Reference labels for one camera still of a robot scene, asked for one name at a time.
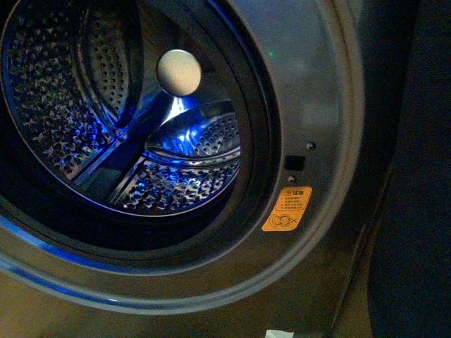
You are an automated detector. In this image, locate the grey front-load washing machine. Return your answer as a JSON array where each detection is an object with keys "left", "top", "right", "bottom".
[{"left": 0, "top": 0, "right": 420, "bottom": 338}]

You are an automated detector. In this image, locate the black rubber door gasket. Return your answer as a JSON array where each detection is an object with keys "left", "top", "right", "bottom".
[{"left": 1, "top": 1, "right": 280, "bottom": 263}]

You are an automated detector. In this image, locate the orange warning sticker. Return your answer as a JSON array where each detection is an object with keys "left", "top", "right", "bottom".
[{"left": 261, "top": 187, "right": 313, "bottom": 232}]

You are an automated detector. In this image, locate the steel perforated washer drum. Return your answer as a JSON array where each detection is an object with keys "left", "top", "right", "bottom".
[{"left": 1, "top": 1, "right": 240, "bottom": 217}]

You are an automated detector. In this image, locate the white tape piece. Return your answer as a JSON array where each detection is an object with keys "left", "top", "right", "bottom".
[{"left": 264, "top": 330, "right": 295, "bottom": 338}]

